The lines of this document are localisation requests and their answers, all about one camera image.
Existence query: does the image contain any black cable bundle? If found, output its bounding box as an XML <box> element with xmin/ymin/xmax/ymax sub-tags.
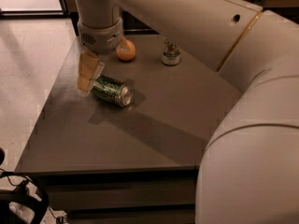
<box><xmin>0</xmin><ymin>168</ymin><xmax>68</xmax><ymax>224</ymax></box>

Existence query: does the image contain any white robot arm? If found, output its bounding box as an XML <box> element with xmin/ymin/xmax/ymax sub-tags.
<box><xmin>75</xmin><ymin>0</ymin><xmax>299</xmax><ymax>224</ymax></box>

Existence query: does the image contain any white 7up can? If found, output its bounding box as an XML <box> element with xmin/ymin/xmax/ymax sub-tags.
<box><xmin>162</xmin><ymin>38</ymin><xmax>180</xmax><ymax>66</ymax></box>

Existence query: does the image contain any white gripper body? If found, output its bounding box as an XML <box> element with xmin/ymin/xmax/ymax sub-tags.
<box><xmin>78</xmin><ymin>18</ymin><xmax>123</xmax><ymax>55</ymax></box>

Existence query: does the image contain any green soda can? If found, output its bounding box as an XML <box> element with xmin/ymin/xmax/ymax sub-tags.
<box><xmin>91</xmin><ymin>75</ymin><xmax>134</xmax><ymax>107</ymax></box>

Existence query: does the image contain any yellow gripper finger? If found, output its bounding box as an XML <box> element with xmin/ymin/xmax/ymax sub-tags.
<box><xmin>117</xmin><ymin>37</ymin><xmax>132</xmax><ymax>52</ymax></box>
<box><xmin>77</xmin><ymin>49</ymin><xmax>105</xmax><ymax>96</ymax></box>

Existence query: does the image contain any grey drawer cabinet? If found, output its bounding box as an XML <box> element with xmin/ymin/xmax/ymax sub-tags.
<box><xmin>16</xmin><ymin>35</ymin><xmax>240</xmax><ymax>224</ymax></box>

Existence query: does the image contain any orange fruit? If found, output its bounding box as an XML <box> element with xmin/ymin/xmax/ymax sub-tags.
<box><xmin>116</xmin><ymin>40</ymin><xmax>136</xmax><ymax>62</ymax></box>

